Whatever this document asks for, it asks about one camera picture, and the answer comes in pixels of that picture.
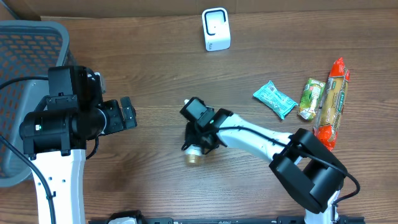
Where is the white tube gold cap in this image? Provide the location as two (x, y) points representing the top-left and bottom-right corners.
(183, 97), (206, 166)

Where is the teal snack packet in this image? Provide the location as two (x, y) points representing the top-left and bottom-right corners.
(253, 80), (298, 120)

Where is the green tea packet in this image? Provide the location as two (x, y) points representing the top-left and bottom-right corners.
(298, 78), (326, 121)

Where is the orange spaghetti packet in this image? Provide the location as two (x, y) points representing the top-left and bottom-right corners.
(313, 57), (350, 151)

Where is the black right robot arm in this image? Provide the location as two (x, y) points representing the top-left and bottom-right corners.
(180, 97), (346, 223)

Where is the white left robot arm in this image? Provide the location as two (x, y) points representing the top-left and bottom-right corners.
(19, 65), (137, 223)

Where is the white barcode scanner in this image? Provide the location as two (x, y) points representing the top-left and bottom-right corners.
(201, 7), (231, 52)

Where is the grey plastic mesh basket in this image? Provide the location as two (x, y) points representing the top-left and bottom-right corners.
(0, 20), (77, 189)

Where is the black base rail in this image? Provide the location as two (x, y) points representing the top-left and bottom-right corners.
(88, 210), (366, 224)

